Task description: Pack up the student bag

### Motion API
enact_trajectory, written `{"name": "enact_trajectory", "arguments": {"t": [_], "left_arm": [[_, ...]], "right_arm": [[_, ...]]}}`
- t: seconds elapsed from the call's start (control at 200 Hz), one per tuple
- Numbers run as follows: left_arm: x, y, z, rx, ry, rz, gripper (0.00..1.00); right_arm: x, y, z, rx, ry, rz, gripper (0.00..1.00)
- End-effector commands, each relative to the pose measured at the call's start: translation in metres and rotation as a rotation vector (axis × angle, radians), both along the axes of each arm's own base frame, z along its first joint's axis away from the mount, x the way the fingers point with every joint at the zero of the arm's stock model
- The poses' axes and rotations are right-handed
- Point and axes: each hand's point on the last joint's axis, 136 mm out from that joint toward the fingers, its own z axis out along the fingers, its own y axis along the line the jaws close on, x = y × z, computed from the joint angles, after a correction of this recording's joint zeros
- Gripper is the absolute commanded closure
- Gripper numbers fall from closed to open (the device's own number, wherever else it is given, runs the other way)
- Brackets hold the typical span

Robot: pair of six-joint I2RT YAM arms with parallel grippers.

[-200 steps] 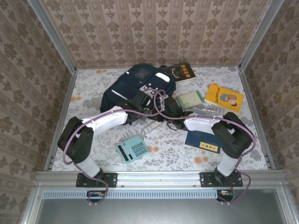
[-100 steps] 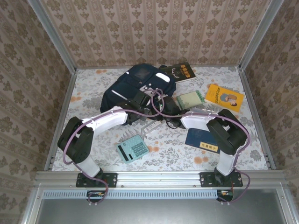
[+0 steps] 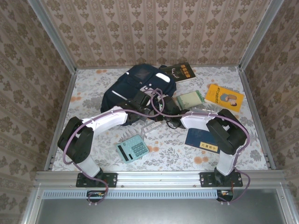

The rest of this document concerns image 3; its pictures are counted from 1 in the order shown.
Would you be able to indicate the small clear labelled box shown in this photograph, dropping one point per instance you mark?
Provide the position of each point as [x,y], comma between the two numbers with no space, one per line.
[151,128]

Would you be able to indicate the pale green notepad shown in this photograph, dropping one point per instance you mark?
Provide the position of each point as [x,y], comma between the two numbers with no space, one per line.
[190,99]

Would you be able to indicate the navy book with yellow label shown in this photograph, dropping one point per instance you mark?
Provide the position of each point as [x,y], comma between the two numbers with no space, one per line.
[198,138]

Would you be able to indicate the navy blue backpack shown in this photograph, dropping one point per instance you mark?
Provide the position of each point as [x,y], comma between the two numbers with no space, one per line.
[130,81]

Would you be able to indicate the teal calculator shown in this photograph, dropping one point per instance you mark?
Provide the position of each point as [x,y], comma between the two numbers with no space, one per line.
[133,149]

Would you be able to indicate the black book with gold print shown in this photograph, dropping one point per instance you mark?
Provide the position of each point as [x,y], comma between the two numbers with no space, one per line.
[180,72]

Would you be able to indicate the yellow illustrated book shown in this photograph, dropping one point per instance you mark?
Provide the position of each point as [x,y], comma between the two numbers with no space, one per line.
[224,98]

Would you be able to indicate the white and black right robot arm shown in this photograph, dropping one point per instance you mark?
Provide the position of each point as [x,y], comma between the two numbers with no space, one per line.
[198,120]

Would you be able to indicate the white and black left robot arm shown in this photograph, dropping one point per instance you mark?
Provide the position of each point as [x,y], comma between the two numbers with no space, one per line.
[109,120]

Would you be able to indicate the floral table cloth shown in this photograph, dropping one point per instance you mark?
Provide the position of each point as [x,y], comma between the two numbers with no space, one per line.
[168,158]

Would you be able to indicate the grey metal sheet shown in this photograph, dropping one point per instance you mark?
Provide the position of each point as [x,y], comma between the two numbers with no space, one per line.
[163,212]

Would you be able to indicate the aluminium mounting rail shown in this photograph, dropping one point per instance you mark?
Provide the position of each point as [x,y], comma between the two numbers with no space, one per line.
[158,178]

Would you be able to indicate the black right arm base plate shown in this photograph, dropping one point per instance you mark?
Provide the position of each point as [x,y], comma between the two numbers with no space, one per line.
[206,179]

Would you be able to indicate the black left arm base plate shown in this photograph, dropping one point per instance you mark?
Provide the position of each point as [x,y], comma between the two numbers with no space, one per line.
[109,179]

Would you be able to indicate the aluminium side rail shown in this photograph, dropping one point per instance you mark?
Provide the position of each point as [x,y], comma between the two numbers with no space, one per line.
[255,116]
[60,121]

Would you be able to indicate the aluminium frame post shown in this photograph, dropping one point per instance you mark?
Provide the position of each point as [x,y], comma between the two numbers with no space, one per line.
[53,37]
[259,37]

